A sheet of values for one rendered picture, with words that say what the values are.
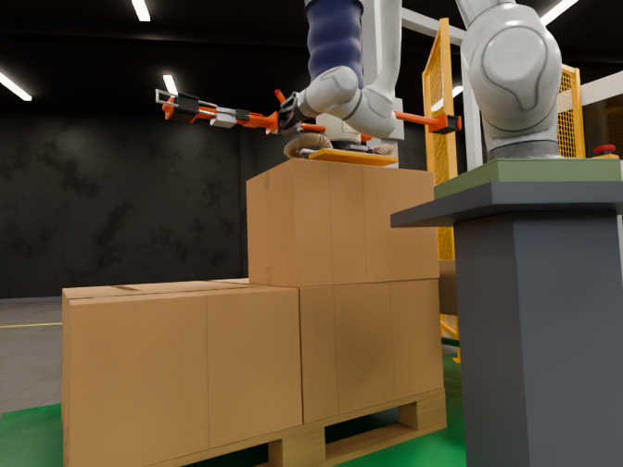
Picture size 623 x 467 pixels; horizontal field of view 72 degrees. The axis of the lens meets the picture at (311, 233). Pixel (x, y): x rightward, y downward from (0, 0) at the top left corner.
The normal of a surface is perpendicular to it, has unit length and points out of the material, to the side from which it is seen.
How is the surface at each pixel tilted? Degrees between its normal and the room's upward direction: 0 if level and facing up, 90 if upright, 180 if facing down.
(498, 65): 93
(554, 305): 90
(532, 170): 90
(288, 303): 90
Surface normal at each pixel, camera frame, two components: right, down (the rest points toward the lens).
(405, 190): 0.50, -0.07
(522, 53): -0.44, 0.04
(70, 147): 0.17, -0.07
